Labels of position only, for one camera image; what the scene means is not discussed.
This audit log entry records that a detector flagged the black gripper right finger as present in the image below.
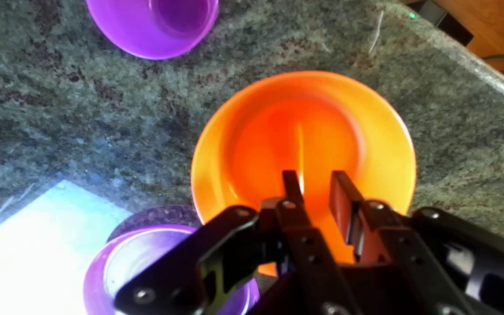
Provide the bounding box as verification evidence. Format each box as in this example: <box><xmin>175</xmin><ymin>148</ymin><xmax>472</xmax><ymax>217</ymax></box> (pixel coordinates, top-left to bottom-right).
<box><xmin>327</xmin><ymin>169</ymin><xmax>504</xmax><ymax>315</ymax></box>

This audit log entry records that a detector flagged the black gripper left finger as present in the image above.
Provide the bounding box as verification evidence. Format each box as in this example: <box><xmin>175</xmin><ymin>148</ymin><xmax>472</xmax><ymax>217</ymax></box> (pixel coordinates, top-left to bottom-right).
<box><xmin>113</xmin><ymin>169</ymin><xmax>362</xmax><ymax>315</ymax></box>

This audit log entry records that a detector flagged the purple plastic cup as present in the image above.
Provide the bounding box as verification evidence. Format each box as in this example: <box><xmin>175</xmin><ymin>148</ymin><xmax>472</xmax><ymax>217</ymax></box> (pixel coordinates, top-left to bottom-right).
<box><xmin>84</xmin><ymin>0</ymin><xmax>222</xmax><ymax>61</ymax></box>

